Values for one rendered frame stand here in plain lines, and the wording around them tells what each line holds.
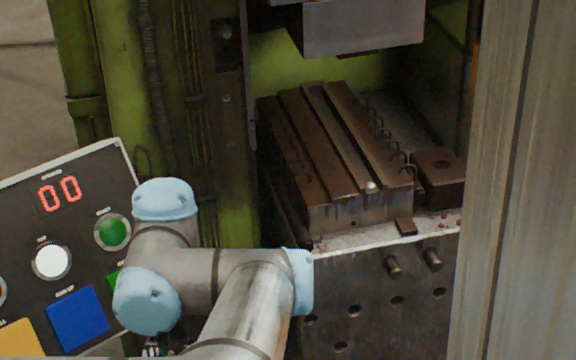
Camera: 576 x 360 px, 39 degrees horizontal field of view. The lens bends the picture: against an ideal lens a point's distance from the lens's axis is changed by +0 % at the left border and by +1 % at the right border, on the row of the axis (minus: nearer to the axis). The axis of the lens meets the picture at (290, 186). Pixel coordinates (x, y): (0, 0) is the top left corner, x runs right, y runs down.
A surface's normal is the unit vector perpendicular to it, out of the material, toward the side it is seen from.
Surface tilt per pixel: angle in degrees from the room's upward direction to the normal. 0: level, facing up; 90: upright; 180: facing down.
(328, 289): 90
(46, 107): 0
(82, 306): 60
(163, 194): 0
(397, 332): 90
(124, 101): 90
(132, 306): 90
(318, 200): 0
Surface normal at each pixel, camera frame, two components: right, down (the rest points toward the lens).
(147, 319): -0.05, 0.58
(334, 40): 0.25, 0.55
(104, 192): 0.53, -0.04
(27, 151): -0.04, -0.82
